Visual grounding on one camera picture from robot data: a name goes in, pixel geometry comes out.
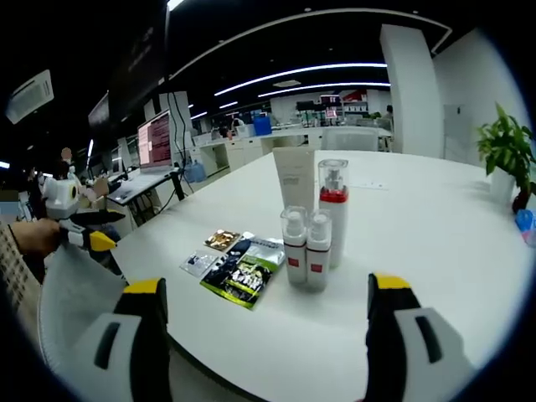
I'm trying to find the blue water jug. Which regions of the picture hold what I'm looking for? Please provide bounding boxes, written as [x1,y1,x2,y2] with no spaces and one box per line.
[183,160,207,184]

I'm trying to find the green plant in white pot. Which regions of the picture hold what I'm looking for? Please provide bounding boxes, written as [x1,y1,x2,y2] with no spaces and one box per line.
[477,102,536,203]

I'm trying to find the black green skincare sachet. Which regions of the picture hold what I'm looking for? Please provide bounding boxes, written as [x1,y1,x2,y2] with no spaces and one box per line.
[199,250,281,312]

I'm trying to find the small white skincare spray bottle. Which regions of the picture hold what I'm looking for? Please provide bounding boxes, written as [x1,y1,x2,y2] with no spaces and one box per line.
[305,209,333,291]
[279,205,309,286]

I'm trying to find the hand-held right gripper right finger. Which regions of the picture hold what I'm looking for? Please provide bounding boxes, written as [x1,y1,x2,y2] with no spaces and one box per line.
[364,271,477,402]

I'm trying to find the clear skincare sachet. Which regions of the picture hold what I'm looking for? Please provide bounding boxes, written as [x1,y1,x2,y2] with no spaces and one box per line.
[179,249,221,278]

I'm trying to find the white skincare tube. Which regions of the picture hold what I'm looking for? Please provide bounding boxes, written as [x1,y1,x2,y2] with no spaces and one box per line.
[272,147,317,214]

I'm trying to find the black cable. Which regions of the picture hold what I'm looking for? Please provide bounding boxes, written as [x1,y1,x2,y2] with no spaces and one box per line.
[167,91,188,168]

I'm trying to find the ceiling air conditioner vent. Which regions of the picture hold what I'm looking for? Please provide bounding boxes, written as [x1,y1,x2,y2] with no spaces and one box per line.
[6,70,55,125]

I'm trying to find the dark red pot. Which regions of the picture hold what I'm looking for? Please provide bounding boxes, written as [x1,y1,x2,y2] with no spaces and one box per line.
[511,183,532,213]

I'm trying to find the white laptop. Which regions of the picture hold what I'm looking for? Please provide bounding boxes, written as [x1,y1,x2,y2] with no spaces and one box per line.
[107,109,177,206]

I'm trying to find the red collar skincare pump bottle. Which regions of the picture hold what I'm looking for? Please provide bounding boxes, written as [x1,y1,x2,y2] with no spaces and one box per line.
[317,158,350,269]

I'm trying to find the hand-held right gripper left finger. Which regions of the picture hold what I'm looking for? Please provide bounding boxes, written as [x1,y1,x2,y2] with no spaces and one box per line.
[60,276,173,402]

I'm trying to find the background display shelves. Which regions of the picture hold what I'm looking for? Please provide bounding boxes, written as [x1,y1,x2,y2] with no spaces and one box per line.
[295,94,369,126]

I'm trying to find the white counter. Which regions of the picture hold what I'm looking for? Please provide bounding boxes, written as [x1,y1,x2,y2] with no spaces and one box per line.
[192,125,394,177]

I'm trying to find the dark hanging panel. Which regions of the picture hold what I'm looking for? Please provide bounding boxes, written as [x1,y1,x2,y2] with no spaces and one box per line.
[87,0,168,131]

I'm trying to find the blue packet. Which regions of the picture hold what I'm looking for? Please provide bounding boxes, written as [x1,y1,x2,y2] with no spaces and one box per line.
[515,208,536,246]

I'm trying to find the person's printed shirt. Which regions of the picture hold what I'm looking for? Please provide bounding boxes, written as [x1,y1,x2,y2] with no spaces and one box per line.
[0,224,43,336]

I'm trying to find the silver skincare sachet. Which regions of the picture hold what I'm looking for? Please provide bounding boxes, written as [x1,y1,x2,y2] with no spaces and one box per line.
[217,236,286,277]

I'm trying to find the person's left hand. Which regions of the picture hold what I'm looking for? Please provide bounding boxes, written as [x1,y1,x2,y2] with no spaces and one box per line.
[10,217,62,256]

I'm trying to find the gold skincare sachet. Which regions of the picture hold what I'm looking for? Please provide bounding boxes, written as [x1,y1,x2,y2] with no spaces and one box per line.
[204,229,243,253]

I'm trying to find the ceiling light strip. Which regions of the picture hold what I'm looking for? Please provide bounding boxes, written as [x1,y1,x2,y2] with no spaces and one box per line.
[258,82,391,99]
[214,62,389,97]

